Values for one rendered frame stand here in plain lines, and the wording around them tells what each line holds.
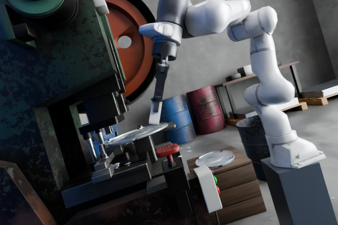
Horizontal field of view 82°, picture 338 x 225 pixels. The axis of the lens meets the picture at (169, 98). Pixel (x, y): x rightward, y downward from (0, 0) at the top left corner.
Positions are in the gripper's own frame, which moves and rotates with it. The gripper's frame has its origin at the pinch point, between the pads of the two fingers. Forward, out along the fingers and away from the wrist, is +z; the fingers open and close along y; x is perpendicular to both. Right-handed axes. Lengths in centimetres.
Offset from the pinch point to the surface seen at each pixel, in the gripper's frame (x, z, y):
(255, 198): -74, 49, 65
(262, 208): -80, 55, 65
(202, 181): -19.0, 20.4, 5.5
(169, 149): -5.4, 9.7, -2.4
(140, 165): 2.2, 19.6, 10.5
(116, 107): 16.0, 1.6, 25.4
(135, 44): 19, -38, 69
